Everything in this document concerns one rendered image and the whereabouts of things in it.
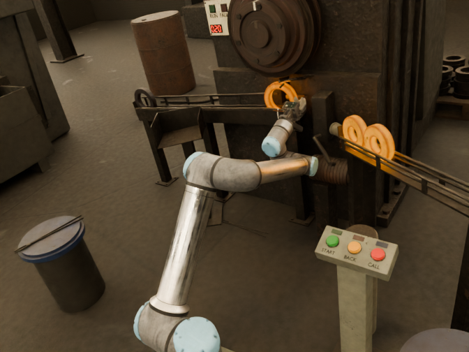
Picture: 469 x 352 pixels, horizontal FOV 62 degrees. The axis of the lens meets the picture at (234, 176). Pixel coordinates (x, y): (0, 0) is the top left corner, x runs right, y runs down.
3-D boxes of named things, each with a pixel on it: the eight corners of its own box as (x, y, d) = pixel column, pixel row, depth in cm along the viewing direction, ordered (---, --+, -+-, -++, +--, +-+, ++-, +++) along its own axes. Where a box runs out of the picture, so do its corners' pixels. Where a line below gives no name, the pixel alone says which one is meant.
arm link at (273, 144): (262, 156, 187) (257, 142, 180) (274, 137, 193) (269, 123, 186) (280, 160, 182) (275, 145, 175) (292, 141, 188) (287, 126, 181)
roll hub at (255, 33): (243, 61, 197) (234, 1, 183) (293, 62, 181) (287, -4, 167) (237, 65, 194) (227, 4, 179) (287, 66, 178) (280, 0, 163)
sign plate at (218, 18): (212, 34, 224) (206, 0, 214) (250, 33, 209) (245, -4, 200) (210, 35, 222) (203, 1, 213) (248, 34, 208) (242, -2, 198)
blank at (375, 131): (368, 119, 160) (361, 121, 159) (394, 128, 146) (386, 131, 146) (371, 154, 167) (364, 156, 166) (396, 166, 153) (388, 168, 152)
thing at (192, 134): (185, 210, 267) (156, 112, 230) (224, 205, 265) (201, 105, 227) (182, 230, 250) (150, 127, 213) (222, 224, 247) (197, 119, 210)
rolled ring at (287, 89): (293, 84, 195) (296, 82, 197) (262, 82, 205) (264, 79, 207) (296, 119, 204) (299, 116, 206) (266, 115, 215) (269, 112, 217)
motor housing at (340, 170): (321, 230, 227) (315, 149, 199) (359, 241, 214) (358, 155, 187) (311, 244, 219) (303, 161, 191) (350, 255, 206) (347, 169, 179)
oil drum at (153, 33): (172, 79, 534) (155, 10, 489) (206, 82, 501) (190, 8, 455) (141, 96, 496) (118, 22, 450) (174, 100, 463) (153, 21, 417)
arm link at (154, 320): (159, 364, 135) (216, 154, 135) (125, 341, 144) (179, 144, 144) (186, 353, 148) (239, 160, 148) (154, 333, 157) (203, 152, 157)
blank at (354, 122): (347, 111, 174) (340, 113, 173) (368, 119, 160) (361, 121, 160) (350, 143, 180) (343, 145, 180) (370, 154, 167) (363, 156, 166)
